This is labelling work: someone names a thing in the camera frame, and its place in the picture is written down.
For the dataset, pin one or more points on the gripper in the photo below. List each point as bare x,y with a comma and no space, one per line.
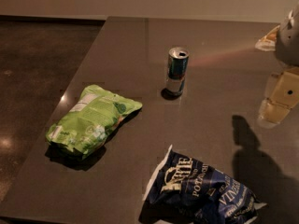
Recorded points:
288,42

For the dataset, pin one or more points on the green rice chip bag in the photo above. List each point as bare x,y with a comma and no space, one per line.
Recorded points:
90,122

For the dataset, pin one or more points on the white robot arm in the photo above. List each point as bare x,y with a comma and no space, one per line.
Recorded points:
287,49

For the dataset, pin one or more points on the redbull can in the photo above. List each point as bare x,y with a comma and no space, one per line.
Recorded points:
178,58

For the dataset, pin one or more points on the dark blue potato chip bag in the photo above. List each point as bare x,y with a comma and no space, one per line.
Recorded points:
201,192

